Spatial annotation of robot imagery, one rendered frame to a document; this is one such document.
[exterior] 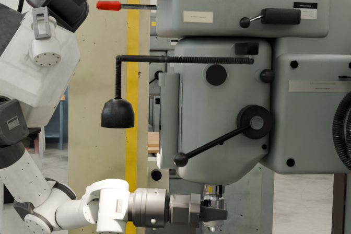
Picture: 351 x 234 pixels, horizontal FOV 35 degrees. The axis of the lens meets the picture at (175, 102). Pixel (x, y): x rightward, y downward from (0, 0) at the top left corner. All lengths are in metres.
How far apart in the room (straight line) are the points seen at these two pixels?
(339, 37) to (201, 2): 0.31
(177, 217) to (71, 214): 0.29
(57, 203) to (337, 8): 0.83
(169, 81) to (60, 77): 0.37
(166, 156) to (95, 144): 1.76
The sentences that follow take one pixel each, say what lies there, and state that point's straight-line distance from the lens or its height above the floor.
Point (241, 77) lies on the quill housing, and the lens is 1.16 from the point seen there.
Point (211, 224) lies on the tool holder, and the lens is 1.28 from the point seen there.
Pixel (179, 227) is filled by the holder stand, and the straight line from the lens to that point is 1.62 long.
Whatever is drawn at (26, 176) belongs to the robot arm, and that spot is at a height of 1.28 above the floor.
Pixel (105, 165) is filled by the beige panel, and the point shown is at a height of 1.00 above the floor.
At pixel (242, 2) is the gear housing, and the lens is 1.14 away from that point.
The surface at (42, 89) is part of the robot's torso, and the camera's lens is 1.42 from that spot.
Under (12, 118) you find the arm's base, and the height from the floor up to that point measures 1.43.
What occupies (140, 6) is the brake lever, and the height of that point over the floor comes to 1.70.
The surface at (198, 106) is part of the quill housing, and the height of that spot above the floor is 1.48.
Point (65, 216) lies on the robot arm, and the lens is 1.43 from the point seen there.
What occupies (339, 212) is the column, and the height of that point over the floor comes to 1.19.
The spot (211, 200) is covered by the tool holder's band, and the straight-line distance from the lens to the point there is 1.27.
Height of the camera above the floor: 1.58
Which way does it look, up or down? 5 degrees down
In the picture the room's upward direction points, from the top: 1 degrees clockwise
